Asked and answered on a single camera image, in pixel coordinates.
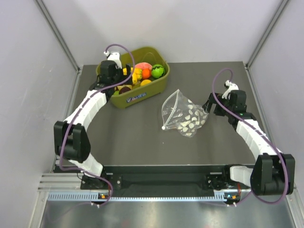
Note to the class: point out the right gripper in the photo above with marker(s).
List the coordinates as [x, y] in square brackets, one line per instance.
[207, 106]

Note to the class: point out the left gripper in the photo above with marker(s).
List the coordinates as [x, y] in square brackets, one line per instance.
[120, 71]

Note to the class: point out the fake orange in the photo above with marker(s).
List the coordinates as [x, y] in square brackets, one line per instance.
[146, 73]

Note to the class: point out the fake yellow pepper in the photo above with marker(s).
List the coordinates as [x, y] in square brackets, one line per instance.
[145, 82]

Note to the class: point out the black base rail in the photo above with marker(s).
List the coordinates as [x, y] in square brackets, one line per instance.
[199, 177]

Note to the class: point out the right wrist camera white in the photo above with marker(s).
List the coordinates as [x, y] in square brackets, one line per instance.
[230, 86]

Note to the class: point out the olive green plastic tub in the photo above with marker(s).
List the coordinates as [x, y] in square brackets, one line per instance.
[129, 78]

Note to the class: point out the fake green fruit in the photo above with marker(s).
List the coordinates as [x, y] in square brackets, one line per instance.
[157, 71]

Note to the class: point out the grey cable duct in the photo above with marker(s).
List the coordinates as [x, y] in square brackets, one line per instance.
[99, 197]

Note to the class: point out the fake watermelon slice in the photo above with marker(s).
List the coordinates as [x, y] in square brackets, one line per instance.
[143, 65]

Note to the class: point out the polka dot zip bag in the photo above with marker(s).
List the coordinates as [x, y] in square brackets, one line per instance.
[181, 114]

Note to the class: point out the fake dark red plum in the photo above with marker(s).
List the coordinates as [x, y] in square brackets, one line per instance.
[124, 89]

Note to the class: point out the fake banana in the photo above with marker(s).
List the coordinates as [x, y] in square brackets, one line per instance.
[137, 75]

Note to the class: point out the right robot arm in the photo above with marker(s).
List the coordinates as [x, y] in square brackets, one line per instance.
[273, 172]

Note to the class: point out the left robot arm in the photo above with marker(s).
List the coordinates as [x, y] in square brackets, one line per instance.
[70, 135]

